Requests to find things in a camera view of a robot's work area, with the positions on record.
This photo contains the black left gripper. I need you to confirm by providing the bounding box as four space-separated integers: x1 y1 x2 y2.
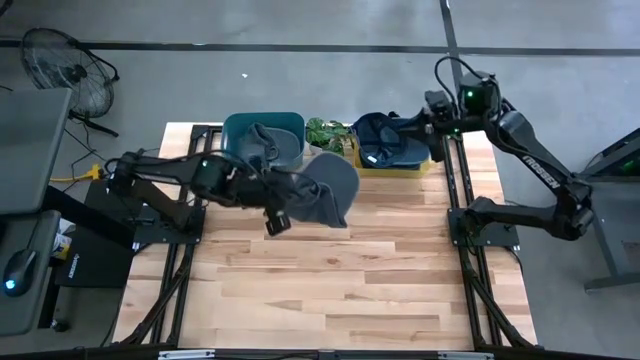
234 169 319 210

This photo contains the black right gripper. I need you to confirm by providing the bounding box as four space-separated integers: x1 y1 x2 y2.
397 112 454 140

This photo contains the grey baseball cap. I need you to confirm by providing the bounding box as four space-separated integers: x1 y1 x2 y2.
238 122 303 171
282 152 361 230

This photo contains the navy blue baseball cap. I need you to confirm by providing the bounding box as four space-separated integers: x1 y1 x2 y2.
351 112 407 169

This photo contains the yellow plastic bin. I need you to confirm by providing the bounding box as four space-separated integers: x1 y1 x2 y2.
351 134 432 180

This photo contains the green leafy plant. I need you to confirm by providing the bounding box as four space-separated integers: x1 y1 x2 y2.
304 117 354 159

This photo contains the teal plastic bin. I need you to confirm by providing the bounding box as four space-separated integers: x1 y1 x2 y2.
219 111 306 171

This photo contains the grey metal side table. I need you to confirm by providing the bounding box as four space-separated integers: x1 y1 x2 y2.
551 127 640 294

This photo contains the black Trossen box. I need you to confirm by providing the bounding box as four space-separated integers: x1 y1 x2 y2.
54 179 151 290

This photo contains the white yellow wipes pack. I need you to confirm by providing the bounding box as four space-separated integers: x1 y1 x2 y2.
52 218 75 261

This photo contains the black floor fan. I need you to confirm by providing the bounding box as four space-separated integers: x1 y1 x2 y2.
20 27 121 139

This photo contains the black front beam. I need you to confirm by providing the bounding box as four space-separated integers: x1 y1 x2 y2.
0 343 640 360

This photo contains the grey desk panel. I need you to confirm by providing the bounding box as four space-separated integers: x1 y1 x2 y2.
0 88 74 216
0 209 62 337

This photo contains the black computer mouse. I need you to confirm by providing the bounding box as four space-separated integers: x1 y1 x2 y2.
2 248 39 299

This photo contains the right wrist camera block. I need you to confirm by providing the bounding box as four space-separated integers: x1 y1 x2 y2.
423 89 454 115

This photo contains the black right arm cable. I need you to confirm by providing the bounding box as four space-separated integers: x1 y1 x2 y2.
433 54 471 101

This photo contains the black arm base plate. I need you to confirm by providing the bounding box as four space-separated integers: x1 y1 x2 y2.
447 207 521 249
133 204 207 246

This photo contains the black aluminium table frame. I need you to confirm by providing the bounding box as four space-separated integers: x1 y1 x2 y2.
112 123 540 351

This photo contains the silver bracket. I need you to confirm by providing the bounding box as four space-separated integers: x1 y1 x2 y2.
437 351 495 360
158 349 217 360

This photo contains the yellow extension cord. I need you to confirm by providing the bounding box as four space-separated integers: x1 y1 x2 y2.
49 164 105 184

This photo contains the black floor cable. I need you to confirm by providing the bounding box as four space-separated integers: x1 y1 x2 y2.
63 124 136 177

